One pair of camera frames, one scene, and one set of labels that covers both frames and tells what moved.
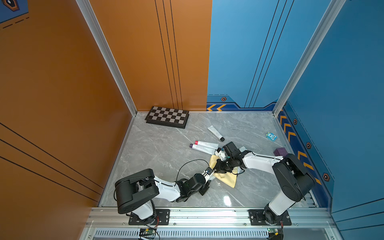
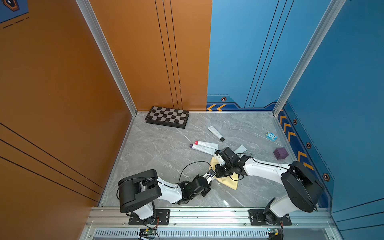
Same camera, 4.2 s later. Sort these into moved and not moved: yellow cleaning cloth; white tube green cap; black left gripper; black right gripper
Moved: black right gripper
Not moved: yellow cleaning cloth; black left gripper; white tube green cap
